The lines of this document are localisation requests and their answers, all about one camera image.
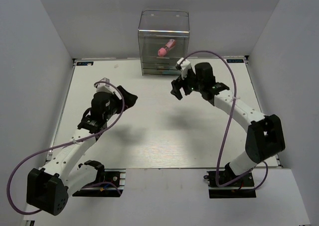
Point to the clear acrylic drawer organizer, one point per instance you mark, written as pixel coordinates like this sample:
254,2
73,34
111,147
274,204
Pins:
156,28

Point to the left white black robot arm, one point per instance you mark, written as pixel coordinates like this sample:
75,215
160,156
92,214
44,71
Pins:
50,187

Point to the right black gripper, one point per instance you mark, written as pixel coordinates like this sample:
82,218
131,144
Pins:
176,84

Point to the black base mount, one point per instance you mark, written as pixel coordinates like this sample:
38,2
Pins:
111,185
240,189

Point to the blue table label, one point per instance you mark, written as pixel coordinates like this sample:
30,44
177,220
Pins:
88,63
235,61

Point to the pink cap refill tube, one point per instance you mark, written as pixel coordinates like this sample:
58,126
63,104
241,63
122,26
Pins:
169,46

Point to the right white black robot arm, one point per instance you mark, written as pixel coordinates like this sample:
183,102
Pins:
264,137

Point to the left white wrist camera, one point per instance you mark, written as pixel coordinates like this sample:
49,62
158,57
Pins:
103,85

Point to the orange cap highlighter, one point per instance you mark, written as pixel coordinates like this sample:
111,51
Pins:
166,73

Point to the left blue table label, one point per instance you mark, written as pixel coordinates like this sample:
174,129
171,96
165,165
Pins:
88,63

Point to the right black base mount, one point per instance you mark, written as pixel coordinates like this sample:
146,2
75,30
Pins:
240,189

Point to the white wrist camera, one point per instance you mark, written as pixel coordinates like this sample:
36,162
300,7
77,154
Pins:
183,65
103,85

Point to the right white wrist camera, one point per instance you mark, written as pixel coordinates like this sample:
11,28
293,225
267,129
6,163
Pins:
183,65

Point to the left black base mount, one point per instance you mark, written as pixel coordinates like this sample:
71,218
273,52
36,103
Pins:
111,185

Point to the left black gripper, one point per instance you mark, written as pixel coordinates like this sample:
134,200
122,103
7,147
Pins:
129,99

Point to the right blue table label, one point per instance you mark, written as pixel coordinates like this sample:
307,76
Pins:
235,61

